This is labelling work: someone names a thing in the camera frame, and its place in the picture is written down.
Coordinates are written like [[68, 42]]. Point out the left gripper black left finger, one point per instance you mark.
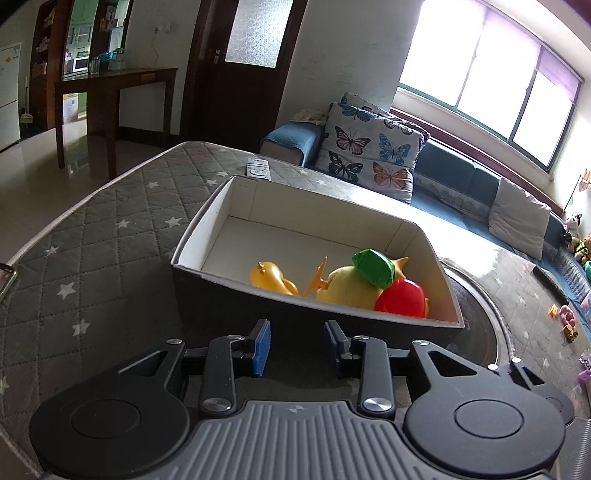
[[224, 354]]

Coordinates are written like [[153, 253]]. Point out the red toy pepper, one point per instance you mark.
[[403, 297]]

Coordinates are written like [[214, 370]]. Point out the white refrigerator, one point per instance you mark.
[[9, 78]]

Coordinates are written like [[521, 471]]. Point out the dark wooden door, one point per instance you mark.
[[238, 64]]

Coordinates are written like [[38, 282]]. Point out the orange toy pear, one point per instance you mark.
[[268, 276]]

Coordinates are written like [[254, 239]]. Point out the white remote control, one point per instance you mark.
[[257, 168]]

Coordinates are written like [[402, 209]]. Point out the green toy vegetable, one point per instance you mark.
[[375, 267]]

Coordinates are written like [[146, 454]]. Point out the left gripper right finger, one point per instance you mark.
[[366, 358]]

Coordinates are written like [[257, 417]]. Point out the dark wooden shelf cabinet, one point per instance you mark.
[[67, 35]]

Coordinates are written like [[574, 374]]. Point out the yellow toy chick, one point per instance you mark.
[[344, 286]]

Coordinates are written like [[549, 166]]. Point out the dark wooden console table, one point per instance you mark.
[[107, 86]]

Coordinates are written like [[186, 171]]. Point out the smartphone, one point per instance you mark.
[[8, 275]]

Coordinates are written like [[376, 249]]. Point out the window with green frame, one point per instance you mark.
[[475, 61]]

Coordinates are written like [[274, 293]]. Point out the butterfly print pillow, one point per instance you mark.
[[370, 147]]

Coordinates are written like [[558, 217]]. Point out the black remote control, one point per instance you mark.
[[548, 282]]

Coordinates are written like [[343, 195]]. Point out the white cardboard box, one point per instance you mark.
[[247, 221]]

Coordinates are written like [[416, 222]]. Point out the small toys on table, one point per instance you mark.
[[568, 320]]

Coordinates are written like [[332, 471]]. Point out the grey quilted table cover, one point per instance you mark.
[[95, 287]]

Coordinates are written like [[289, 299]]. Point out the grey cushion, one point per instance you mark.
[[519, 219]]

